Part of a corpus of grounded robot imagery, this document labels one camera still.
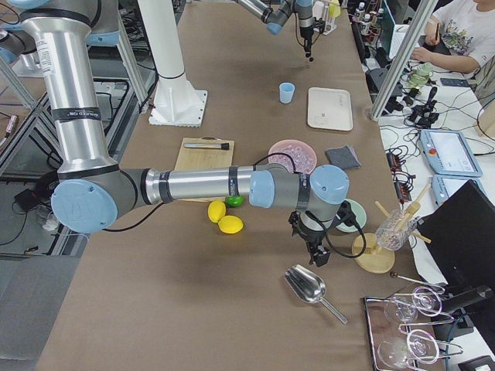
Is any white bottle rack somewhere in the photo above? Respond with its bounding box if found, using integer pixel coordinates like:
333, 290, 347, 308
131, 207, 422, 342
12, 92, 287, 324
312, 0, 341, 36

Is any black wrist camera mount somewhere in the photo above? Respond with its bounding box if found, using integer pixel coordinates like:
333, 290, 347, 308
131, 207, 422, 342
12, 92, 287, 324
336, 201, 359, 228

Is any green lime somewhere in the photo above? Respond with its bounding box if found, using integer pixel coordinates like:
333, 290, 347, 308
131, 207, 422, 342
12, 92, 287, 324
224, 196, 244, 208

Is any wooden cutting board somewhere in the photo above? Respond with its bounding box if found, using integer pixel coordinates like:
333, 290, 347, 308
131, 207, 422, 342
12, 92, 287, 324
173, 137, 236, 203

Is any pink bowl of ice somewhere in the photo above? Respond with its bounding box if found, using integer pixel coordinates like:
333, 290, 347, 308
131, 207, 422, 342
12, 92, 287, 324
268, 139, 317, 174

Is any light green bowl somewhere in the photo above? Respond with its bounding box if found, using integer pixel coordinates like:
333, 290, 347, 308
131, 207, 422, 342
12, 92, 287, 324
336, 199, 367, 233

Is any grey folded cloth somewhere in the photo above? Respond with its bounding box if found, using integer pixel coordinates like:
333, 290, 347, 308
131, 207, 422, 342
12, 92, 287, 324
325, 145, 361, 170

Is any black monitor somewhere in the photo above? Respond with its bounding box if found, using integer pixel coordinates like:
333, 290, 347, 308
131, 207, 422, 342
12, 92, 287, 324
418, 180, 494, 288

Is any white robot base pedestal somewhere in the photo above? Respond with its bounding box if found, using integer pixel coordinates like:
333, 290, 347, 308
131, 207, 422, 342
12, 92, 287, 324
138, 0, 207, 128

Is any blue teach pendant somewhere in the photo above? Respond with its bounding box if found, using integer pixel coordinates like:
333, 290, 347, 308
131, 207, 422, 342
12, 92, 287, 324
419, 129, 483, 178

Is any wine glass tray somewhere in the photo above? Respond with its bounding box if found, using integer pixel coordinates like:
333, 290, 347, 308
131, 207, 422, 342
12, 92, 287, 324
363, 284, 463, 370

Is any round wooden rack base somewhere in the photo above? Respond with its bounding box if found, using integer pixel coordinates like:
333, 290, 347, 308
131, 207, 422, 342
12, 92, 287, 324
351, 233, 395, 274

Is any yellow lemon near board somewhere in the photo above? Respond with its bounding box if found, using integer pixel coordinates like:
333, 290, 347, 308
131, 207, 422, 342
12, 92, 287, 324
207, 200, 227, 223

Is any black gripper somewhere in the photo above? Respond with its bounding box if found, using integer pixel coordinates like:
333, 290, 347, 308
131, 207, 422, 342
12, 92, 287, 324
289, 211, 330, 267
297, 17, 325, 56

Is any steel ice scoop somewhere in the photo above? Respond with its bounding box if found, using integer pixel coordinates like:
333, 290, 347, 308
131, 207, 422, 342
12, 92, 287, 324
285, 264, 348, 325

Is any light blue cup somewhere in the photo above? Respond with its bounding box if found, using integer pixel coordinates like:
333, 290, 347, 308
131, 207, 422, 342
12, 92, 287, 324
279, 82, 295, 104

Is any steel muddler black tip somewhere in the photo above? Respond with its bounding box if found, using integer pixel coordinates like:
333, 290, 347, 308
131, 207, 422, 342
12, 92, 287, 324
183, 142, 230, 151

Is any yellow lemon outer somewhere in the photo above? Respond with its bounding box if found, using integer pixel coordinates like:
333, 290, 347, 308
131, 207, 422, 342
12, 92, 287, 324
217, 215, 244, 234

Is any cream rabbit tray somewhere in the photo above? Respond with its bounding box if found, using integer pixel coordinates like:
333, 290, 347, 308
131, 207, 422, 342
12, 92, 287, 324
307, 87, 353, 131

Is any clear glass on rack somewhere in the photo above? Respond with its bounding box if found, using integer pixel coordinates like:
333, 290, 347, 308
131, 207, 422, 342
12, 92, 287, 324
375, 209, 418, 251

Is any person in white shirt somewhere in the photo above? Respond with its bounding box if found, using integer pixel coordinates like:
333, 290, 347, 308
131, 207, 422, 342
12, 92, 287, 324
411, 0, 494, 74

